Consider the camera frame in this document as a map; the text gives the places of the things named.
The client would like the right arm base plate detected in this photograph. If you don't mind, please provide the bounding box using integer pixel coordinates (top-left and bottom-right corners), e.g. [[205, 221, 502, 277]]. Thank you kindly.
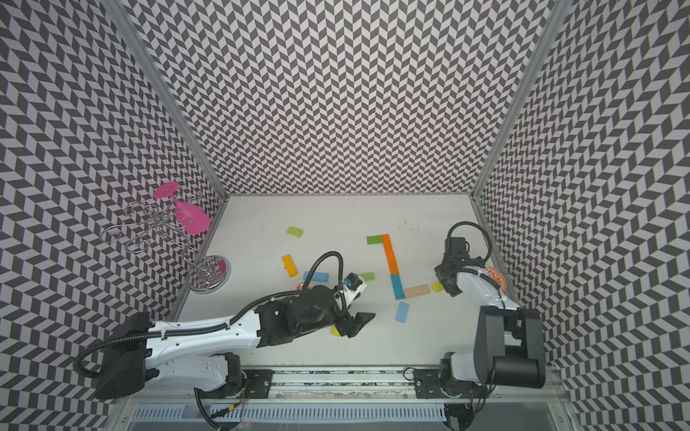
[[404, 368, 488, 400]]

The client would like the pink plastic wine glass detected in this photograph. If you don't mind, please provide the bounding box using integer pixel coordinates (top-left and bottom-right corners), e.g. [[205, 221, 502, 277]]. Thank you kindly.
[[153, 181, 211, 235]]

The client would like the lime green block far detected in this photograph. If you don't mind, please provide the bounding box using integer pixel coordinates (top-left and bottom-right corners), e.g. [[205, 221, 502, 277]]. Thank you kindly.
[[286, 226, 304, 238]]

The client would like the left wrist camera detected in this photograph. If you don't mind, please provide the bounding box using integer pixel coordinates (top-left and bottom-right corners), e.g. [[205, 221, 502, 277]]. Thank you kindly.
[[341, 273, 368, 303]]

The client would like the orange block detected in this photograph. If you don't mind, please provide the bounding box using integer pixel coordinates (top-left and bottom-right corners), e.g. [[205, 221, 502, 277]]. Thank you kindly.
[[381, 235, 395, 260], [386, 256, 399, 275]]

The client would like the wire glass rack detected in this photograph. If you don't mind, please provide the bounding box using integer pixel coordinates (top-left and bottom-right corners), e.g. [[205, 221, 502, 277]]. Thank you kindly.
[[100, 188, 231, 294]]

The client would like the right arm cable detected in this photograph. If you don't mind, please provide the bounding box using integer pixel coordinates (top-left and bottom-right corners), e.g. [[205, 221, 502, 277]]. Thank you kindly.
[[446, 220, 494, 265]]

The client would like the pale blue block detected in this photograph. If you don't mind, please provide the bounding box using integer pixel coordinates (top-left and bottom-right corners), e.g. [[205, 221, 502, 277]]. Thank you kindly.
[[395, 302, 410, 324]]

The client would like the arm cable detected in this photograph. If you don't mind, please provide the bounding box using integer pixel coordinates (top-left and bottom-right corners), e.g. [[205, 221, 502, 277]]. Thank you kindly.
[[446, 220, 494, 265], [229, 250, 346, 324]]

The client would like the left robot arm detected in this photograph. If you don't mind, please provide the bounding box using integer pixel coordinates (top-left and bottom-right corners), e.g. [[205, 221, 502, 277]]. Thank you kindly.
[[73, 285, 376, 400]]

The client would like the teal block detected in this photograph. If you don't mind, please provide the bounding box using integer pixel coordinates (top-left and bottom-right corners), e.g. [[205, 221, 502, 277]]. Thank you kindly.
[[390, 274, 405, 300]]

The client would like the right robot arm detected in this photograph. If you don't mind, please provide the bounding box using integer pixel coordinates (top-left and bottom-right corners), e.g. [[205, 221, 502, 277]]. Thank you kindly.
[[435, 236, 546, 397]]

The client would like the orange patterned cup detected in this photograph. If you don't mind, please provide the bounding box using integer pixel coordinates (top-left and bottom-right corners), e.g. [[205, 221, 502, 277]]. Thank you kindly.
[[486, 266, 508, 295]]

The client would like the yellow-orange block upper left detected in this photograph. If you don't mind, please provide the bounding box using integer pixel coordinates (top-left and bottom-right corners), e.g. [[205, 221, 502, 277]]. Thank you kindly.
[[281, 255, 298, 278]]

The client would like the tan wooden block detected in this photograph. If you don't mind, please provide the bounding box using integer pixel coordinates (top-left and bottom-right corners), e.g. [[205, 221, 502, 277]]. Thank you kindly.
[[404, 285, 431, 299]]

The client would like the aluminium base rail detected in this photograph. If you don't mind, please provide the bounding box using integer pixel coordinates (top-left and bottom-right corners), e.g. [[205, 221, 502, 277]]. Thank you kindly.
[[244, 366, 568, 403]]

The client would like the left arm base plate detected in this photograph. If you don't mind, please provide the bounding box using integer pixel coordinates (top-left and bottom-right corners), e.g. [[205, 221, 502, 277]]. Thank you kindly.
[[204, 368, 275, 400]]

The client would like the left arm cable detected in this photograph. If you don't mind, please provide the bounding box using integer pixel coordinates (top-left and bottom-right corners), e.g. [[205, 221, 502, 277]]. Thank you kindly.
[[229, 250, 346, 324]]

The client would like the sky blue block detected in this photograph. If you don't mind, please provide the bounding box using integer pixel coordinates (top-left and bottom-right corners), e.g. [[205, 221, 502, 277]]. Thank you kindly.
[[303, 271, 330, 283]]

